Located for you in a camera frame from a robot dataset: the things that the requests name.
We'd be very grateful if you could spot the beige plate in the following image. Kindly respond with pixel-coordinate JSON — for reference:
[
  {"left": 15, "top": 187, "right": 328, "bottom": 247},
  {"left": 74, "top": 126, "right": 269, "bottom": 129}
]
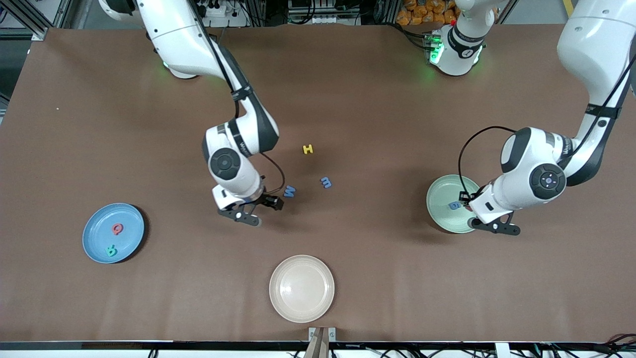
[{"left": 269, "top": 255, "right": 335, "bottom": 324}]

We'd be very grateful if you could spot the green plate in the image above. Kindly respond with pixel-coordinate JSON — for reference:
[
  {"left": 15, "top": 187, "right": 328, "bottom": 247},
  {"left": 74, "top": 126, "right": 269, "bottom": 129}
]
[{"left": 426, "top": 174, "right": 482, "bottom": 234}]

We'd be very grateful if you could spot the aluminium frame profile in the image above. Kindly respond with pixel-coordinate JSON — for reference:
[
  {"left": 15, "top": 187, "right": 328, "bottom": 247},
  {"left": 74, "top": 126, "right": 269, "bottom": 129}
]
[{"left": 0, "top": 0, "right": 68, "bottom": 41}]

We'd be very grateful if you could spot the blue plate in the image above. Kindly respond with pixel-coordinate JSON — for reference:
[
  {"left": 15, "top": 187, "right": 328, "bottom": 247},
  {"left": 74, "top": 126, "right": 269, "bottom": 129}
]
[{"left": 82, "top": 202, "right": 145, "bottom": 264}]

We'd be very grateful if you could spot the black cable bundle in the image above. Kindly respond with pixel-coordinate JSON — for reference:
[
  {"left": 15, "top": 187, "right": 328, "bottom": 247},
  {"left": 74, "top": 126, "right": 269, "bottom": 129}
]
[{"left": 537, "top": 333, "right": 636, "bottom": 358}]

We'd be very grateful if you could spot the aluminium camera mast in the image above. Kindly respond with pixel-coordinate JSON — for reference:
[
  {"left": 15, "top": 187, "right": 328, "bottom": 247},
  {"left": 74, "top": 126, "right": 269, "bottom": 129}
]
[{"left": 304, "top": 327, "right": 337, "bottom": 358}]

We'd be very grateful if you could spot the grey electronics rack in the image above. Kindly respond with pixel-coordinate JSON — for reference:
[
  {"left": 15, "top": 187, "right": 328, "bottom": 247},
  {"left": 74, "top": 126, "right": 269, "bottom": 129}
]
[{"left": 287, "top": 0, "right": 364, "bottom": 25}]

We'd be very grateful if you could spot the white power strip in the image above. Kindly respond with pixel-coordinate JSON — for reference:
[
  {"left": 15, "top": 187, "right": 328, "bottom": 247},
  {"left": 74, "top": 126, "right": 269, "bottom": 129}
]
[{"left": 199, "top": 2, "right": 239, "bottom": 18}]

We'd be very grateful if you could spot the pile of orange items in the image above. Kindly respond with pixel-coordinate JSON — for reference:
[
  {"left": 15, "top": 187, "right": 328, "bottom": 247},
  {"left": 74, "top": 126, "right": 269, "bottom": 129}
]
[{"left": 396, "top": 0, "right": 459, "bottom": 26}]

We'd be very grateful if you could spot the black table edge rail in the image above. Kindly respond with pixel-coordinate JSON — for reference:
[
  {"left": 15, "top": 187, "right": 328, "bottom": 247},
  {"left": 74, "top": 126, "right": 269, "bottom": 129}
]
[{"left": 0, "top": 341, "right": 636, "bottom": 352}]

